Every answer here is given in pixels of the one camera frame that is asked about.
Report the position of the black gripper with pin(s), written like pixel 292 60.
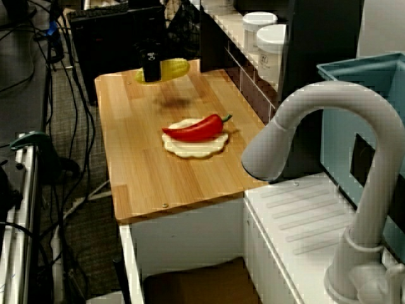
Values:
pixel 150 46

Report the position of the yellow toy corn cob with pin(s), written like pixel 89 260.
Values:
pixel 174 68

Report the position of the red toy pepper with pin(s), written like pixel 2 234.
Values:
pixel 196 130

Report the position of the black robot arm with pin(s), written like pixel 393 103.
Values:
pixel 150 35

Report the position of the black box cabinet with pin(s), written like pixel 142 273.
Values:
pixel 107 47

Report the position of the black mesh netting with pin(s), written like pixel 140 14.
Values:
pixel 183 28

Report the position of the cream hutch shelf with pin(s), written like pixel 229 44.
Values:
pixel 234 35

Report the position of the cream scalloped plate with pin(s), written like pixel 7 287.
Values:
pixel 193 149

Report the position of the dark tile backsplash panel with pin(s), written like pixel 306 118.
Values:
pixel 253 95

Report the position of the blue tape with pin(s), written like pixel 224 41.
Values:
pixel 51 29

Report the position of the white labelled jar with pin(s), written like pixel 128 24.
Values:
pixel 257 28
pixel 269 47

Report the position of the white toy kitchen body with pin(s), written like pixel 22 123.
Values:
pixel 190 228

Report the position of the teal plastic bin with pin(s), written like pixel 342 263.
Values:
pixel 335 139

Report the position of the brown board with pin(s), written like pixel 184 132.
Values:
pixel 202 282

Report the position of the dark hutch post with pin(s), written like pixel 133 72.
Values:
pixel 316 31

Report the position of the aluminium frame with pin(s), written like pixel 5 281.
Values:
pixel 19 206

